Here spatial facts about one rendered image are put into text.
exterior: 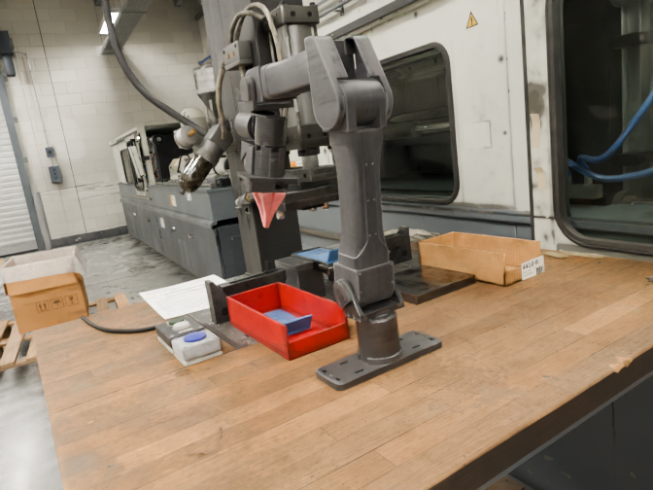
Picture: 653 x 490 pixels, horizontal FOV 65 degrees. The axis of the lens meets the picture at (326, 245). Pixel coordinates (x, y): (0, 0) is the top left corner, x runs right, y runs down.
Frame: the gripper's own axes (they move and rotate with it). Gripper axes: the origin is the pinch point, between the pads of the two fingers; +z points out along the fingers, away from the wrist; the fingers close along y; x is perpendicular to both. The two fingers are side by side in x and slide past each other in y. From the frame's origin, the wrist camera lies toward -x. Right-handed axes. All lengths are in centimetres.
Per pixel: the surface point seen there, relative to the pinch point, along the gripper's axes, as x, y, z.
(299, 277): -5.0, -10.1, 13.7
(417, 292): 12.7, -27.9, 11.8
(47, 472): -122, 49, 142
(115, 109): -943, -42, 36
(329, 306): 14.9, -7.4, 11.7
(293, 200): -7.9, -8.8, -2.4
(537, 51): -8, -70, -38
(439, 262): 0.3, -42.9, 10.7
